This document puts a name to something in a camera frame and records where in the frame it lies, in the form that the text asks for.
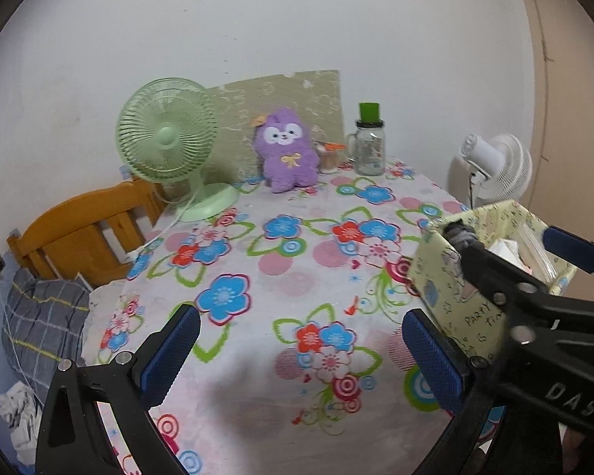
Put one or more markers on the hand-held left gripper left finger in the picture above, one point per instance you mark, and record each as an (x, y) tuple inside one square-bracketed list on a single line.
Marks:
[(171, 356)]

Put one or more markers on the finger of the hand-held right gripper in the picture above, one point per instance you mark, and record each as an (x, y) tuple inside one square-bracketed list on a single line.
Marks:
[(495, 279), (574, 250)]

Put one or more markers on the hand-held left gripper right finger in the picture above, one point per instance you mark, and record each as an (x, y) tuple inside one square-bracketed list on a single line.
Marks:
[(433, 361)]

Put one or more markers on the white tissue pack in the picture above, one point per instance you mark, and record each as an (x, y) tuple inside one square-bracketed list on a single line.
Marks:
[(505, 248)]

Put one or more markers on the clear plastic bag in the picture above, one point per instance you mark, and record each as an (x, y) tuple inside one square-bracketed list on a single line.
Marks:
[(539, 252)]

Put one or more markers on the yellow patterned storage box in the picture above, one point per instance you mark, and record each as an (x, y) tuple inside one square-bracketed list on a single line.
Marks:
[(440, 277)]

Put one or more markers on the white standing fan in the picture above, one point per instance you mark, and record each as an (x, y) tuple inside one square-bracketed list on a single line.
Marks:
[(510, 163)]

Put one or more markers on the beige door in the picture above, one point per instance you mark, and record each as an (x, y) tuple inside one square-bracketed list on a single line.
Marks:
[(574, 133)]

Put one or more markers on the grey plaid pillow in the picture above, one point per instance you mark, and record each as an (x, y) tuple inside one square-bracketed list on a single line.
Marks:
[(44, 316)]

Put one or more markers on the floral tablecloth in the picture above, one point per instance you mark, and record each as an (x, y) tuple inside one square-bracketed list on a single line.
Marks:
[(277, 267)]

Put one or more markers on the wooden bed headboard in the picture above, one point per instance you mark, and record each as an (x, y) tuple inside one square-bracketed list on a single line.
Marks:
[(79, 222)]

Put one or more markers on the crumpled grey white cloth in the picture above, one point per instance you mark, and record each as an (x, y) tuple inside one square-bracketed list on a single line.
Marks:
[(20, 415)]

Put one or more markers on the glass jar with green lid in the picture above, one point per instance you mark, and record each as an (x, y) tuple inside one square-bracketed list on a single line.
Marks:
[(370, 153)]

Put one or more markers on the cotton swab container orange lid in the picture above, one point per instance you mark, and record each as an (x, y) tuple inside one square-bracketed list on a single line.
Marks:
[(328, 161)]

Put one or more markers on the green desk fan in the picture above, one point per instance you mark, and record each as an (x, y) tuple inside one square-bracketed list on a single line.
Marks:
[(166, 136)]

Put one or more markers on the purple plush toy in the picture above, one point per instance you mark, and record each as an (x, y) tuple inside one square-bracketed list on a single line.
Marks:
[(287, 158)]

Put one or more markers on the green patterned board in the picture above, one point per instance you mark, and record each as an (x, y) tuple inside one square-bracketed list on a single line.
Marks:
[(257, 94)]

